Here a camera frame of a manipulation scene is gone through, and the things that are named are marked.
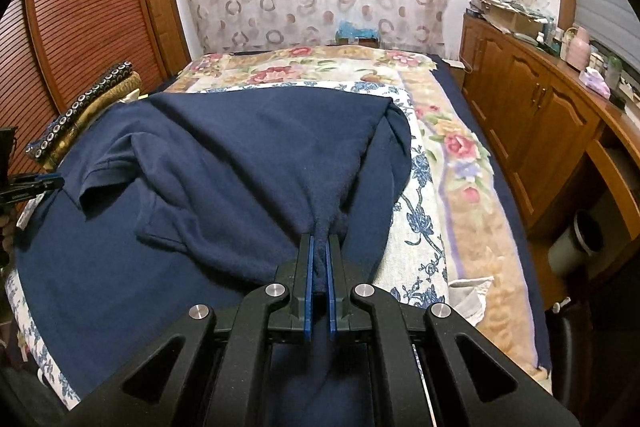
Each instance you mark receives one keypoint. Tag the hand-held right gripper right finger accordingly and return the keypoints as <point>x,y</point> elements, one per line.
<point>332,287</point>

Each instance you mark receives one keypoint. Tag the pink thermos jug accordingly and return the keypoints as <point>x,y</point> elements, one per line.
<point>580,49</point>

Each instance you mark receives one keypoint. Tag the wooden louvred wardrobe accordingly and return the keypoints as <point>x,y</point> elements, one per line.
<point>90,7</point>

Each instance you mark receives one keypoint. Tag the pink tissue pack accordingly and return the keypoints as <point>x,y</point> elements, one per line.
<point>595,82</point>

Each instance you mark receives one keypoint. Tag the green bottle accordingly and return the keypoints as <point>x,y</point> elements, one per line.
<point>613,74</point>

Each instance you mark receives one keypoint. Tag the navy printed t-shirt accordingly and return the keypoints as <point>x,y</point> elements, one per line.
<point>200,157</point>

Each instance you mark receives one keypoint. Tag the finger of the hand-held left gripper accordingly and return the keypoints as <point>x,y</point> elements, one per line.
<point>42,183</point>

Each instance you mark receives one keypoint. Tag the floral blanket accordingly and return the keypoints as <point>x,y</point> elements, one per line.
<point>350,67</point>

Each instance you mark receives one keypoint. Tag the cardboard box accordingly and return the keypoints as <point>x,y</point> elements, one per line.
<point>520,22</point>

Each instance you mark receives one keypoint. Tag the grey window blind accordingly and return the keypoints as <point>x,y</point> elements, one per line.
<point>610,7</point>

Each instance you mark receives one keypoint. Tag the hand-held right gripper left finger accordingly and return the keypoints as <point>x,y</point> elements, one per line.
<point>309,287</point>

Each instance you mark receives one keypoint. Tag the box with blue bag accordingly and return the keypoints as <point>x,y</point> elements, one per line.
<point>357,32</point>

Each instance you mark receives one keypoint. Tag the golden brown folded cloth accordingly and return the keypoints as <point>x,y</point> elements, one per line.
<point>117,93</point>

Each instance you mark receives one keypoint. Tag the wooden cabinet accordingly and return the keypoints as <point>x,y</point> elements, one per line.
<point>540,107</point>

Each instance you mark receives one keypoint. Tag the blue floral bed sheet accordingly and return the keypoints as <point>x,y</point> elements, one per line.
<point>425,232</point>

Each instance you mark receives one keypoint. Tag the grey trash bin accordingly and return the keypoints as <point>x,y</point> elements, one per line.
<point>567,252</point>

